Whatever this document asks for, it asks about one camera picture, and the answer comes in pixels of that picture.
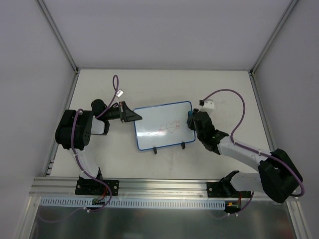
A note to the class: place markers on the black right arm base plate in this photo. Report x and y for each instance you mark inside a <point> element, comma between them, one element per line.
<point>225,190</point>

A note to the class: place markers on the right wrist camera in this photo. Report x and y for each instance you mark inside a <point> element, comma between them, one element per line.
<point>207,106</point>

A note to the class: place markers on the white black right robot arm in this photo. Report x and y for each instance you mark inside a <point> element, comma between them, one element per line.
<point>277,176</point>

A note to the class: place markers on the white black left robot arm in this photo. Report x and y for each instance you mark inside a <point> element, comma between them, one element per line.
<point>73,134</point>

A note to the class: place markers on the aluminium front rail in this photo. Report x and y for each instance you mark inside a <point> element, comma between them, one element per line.
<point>128,188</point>

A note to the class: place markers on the blue framed whiteboard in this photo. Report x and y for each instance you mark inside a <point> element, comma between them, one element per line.
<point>163,126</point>

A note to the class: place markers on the left aluminium frame post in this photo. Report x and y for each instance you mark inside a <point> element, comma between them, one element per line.
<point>59,38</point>

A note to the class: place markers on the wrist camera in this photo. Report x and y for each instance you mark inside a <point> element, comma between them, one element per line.
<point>119,93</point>
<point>207,106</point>

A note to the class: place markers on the aluminium frame post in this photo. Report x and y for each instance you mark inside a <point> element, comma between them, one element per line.
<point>274,34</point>
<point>59,38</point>

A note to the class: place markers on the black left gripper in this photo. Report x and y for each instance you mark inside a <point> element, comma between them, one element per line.
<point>123,111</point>

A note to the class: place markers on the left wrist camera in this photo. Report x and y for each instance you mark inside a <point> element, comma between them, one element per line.
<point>119,93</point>

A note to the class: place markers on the right aluminium frame post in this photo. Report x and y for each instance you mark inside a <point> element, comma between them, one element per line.
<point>274,34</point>

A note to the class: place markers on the slotted white cable duct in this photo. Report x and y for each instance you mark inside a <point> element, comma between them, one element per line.
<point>206,204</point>

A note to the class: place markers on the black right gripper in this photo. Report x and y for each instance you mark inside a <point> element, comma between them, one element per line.
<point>197,120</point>

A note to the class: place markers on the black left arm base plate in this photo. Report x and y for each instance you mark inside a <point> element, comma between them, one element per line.
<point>90,187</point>

